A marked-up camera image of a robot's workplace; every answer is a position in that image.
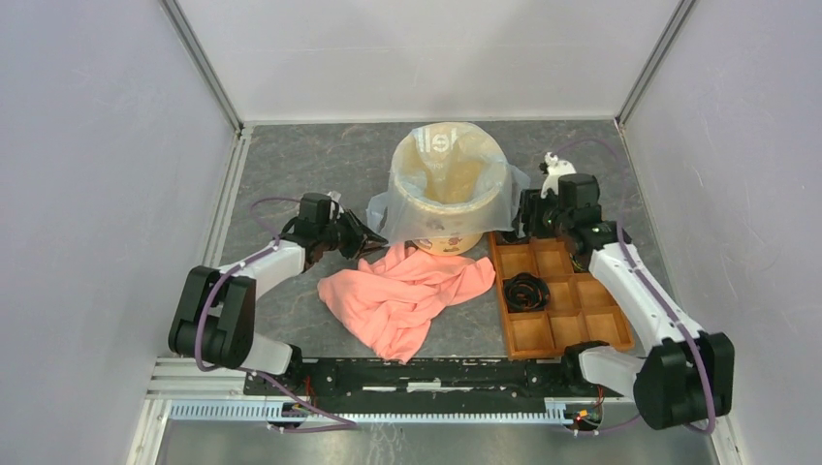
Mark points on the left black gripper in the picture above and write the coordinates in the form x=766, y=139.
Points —
x=358, y=229

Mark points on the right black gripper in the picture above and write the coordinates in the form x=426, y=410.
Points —
x=531, y=202

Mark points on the blue plastic trash bag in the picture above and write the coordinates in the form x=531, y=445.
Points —
x=443, y=183

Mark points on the yellow trash bin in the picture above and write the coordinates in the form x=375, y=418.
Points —
x=446, y=205

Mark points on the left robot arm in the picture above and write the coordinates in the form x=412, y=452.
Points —
x=214, y=321

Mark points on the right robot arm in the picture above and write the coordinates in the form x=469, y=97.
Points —
x=685, y=376

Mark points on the pink cloth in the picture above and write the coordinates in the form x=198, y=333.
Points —
x=389, y=305

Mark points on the orange compartment tray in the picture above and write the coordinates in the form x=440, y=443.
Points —
x=581, y=309

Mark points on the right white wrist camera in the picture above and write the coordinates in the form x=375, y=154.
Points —
x=553, y=168

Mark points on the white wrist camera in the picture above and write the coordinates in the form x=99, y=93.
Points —
x=336, y=208
x=553, y=168

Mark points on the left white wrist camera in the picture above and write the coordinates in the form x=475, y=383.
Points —
x=336, y=208

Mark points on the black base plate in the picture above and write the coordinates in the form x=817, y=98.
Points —
x=436, y=385

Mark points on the aluminium frame rail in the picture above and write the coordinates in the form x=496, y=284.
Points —
x=227, y=395

